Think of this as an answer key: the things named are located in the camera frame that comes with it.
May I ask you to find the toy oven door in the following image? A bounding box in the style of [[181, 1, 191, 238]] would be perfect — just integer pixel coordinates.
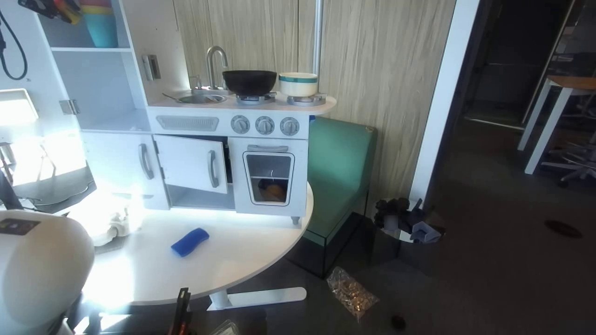
[[232, 137, 309, 217]]

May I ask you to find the white cabinet door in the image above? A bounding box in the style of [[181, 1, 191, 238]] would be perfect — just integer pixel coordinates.
[[153, 134, 229, 195], [0, 0, 82, 140], [81, 132, 169, 211]]

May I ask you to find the white upper cabinet door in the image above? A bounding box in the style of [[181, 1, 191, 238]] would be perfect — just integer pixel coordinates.
[[0, 0, 82, 140]]

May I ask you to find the white table with wooden top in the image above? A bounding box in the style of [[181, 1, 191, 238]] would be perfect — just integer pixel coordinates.
[[517, 75, 596, 175]]

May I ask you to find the orange toy food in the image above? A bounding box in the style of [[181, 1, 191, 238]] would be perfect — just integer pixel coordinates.
[[258, 179, 287, 203]]

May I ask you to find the green upholstered bench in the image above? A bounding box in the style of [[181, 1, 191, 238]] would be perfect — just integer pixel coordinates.
[[285, 116, 379, 280]]

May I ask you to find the stove knob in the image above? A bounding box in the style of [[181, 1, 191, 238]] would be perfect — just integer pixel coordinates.
[[280, 117, 300, 137], [231, 115, 251, 135], [255, 116, 275, 136]]

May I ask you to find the silver toy burner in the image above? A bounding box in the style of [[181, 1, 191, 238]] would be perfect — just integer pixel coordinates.
[[236, 93, 277, 106], [287, 94, 327, 107]]

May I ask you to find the white pot with teal band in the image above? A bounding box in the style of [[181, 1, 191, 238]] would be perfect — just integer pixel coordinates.
[[278, 72, 319, 98]]

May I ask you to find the black bowl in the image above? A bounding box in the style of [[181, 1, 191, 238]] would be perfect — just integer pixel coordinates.
[[222, 70, 278, 96]]

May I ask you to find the white toy kitchen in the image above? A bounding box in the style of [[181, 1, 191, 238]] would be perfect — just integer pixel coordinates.
[[0, 0, 337, 227]]

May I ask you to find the silver toy sink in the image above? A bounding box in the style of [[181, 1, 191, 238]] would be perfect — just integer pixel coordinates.
[[176, 93, 228, 105]]

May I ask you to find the bin with dark cloths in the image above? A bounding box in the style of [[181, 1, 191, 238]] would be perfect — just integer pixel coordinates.
[[372, 197, 446, 264]]

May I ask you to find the blue sponge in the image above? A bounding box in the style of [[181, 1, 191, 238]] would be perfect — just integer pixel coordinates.
[[170, 227, 210, 258]]

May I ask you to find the silver metal pole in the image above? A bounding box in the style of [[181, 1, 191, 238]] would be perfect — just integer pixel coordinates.
[[312, 0, 325, 78]]

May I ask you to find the clear plastic bag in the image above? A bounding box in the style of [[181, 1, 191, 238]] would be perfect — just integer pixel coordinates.
[[325, 266, 380, 323]]

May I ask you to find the silver toy tap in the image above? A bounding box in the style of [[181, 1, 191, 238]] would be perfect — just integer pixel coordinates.
[[205, 46, 229, 90]]

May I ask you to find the black and red tool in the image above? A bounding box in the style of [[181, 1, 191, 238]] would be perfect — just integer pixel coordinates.
[[169, 287, 193, 335]]

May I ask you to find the white plastic toy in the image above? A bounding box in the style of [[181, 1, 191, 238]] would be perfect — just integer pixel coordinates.
[[91, 204, 136, 248]]

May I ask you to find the stack of coloured cups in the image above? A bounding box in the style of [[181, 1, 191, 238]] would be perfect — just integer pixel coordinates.
[[78, 0, 119, 49]]

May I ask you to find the round floor cover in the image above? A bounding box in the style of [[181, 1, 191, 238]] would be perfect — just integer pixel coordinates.
[[544, 219, 583, 240]]

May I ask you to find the office chair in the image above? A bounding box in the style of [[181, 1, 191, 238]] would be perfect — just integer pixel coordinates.
[[541, 138, 596, 188]]

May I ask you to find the heap of toy utensils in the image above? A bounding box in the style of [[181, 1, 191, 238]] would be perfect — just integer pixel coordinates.
[[18, 0, 85, 25]]

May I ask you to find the silver oven door handle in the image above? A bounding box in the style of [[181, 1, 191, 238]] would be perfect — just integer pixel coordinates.
[[246, 144, 290, 154]]

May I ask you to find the silver cabinet door handle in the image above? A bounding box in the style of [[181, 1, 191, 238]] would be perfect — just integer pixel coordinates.
[[138, 143, 155, 181], [207, 149, 221, 189]]

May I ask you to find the black cable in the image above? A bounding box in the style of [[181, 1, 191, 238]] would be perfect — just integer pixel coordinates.
[[0, 8, 28, 81]]

